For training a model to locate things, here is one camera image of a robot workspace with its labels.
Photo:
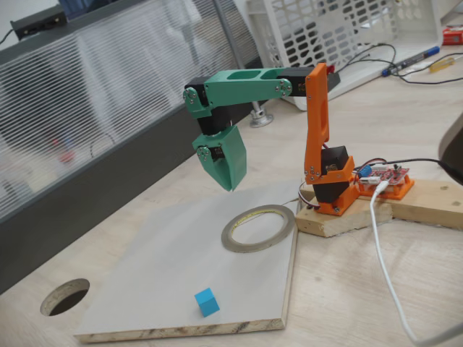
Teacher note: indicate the green gripper with servo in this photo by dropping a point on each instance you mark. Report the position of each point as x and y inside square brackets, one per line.
[233, 152]

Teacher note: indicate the blue cube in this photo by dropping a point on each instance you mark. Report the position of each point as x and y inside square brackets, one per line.
[208, 303]

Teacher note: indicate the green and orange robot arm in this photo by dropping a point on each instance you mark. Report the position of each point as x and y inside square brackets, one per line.
[318, 119]

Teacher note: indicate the metal partition foot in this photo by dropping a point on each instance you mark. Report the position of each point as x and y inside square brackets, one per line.
[261, 121]

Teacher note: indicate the white particleboard panel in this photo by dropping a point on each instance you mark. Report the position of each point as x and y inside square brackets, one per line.
[162, 260]

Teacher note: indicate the ribbed glass desk partition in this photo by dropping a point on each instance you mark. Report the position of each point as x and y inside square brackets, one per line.
[108, 90]

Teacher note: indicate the wooden base block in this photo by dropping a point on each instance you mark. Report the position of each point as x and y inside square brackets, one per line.
[343, 222]

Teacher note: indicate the black rectangular adapter box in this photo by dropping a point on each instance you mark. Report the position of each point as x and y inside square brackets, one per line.
[334, 83]

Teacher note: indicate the small red clip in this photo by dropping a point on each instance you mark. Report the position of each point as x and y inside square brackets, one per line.
[330, 68]

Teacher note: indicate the red controller circuit board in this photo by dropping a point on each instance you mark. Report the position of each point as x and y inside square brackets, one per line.
[388, 175]

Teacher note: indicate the long wooden plank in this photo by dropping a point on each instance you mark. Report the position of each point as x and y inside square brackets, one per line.
[430, 206]

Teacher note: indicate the blue marker pen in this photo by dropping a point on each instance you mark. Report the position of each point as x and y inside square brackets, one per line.
[412, 60]

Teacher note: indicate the black device on partition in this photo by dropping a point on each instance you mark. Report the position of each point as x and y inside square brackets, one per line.
[40, 21]

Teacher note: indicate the blurred dark grey object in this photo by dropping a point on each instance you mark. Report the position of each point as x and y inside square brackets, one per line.
[455, 152]

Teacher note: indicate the white plastic lattice basket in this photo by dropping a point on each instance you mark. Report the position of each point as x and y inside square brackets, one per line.
[419, 25]

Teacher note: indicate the small red box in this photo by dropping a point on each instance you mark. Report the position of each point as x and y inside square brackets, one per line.
[454, 37]

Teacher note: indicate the orange circuit board mount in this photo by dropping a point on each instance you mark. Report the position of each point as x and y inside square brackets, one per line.
[401, 191]

